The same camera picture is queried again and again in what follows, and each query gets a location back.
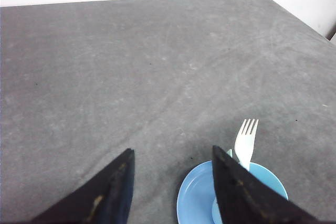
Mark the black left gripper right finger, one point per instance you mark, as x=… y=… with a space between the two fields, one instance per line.
x=242 y=198

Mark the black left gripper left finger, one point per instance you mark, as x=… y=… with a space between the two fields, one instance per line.
x=105 y=198

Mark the light blue plastic cup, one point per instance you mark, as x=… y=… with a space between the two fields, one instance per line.
x=264 y=175

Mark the mint green plastic spoon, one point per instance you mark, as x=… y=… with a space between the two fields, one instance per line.
x=230 y=152

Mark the white plastic fork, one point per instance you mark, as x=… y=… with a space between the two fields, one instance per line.
x=244 y=142

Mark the blue plastic plate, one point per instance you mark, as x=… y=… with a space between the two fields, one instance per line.
x=196 y=200

